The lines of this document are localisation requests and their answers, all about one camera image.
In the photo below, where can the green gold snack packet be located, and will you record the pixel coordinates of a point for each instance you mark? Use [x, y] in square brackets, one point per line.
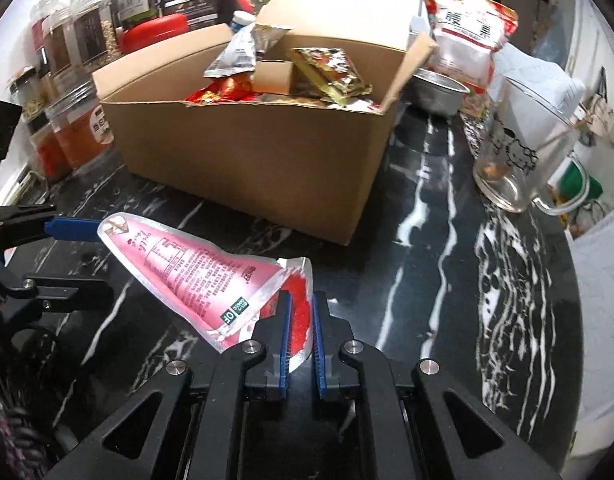
[331, 72]

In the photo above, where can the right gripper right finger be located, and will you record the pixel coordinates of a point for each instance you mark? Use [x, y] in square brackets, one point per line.
[352, 371]

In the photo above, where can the small white cap bottle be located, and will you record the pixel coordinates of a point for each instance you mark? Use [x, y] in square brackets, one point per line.
[241, 19]

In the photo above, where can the pink cone snack packet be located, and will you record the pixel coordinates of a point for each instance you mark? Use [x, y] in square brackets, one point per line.
[221, 295]

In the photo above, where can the glass mug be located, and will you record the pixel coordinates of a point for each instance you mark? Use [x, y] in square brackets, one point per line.
[525, 144]

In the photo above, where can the light blue cushion far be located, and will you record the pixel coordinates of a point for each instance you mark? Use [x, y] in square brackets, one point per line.
[545, 78]

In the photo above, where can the brown contents jar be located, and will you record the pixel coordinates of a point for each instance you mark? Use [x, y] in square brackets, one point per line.
[95, 33]

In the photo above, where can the red cylindrical canister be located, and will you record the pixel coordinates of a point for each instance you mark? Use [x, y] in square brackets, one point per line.
[153, 31]

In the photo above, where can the cashew nut bag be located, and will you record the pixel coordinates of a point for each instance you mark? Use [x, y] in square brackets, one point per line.
[468, 33]

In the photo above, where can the red candy packet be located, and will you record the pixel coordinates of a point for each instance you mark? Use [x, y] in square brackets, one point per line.
[234, 88]

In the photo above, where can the silver foil snack packet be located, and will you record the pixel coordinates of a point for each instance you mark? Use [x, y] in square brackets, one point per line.
[245, 49]

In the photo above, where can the tan contents jar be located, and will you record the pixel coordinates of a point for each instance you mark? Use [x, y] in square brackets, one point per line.
[60, 43]

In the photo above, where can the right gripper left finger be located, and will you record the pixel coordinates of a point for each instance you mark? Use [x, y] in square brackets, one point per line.
[256, 369]

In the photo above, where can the red label jar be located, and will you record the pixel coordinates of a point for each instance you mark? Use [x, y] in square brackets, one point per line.
[39, 12]

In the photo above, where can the steel bowl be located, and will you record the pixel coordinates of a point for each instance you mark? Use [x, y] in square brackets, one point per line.
[436, 93]

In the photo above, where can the clear jar orange contents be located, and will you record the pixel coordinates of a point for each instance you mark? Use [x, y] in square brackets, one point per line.
[80, 125]

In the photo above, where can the brown cardboard box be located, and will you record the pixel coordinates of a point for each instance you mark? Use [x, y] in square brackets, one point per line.
[307, 167]

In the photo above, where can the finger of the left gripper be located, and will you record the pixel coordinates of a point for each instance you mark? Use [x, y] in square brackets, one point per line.
[27, 224]
[71, 293]

